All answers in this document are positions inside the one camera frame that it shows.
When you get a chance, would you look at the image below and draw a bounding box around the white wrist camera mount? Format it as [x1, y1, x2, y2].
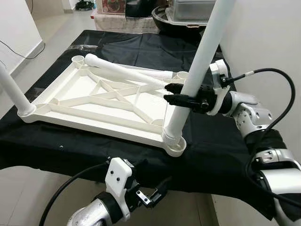
[104, 158, 134, 222]
[208, 60, 231, 116]

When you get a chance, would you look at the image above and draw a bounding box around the black bag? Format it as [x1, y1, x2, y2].
[125, 0, 158, 18]

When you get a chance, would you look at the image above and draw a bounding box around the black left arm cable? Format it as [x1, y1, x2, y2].
[40, 161, 111, 226]

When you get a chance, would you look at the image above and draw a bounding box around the clear plastic storage box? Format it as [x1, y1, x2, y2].
[167, 0, 218, 25]

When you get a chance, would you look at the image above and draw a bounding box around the crumpled clear plastic film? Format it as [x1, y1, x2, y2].
[71, 44, 98, 51]

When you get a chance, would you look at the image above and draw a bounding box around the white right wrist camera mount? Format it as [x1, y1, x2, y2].
[208, 60, 231, 116]

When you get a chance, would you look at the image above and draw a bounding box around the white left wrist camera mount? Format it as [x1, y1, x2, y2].
[104, 158, 134, 222]

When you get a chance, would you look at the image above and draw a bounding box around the white ribbed plastic table top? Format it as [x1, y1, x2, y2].
[19, 54, 189, 157]

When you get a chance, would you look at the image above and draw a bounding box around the beige cloth covered bench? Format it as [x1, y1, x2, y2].
[94, 13, 158, 33]

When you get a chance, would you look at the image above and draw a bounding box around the black tablecloth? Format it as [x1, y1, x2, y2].
[0, 30, 301, 222]

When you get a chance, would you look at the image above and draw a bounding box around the box with red print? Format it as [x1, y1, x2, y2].
[101, 0, 127, 15]

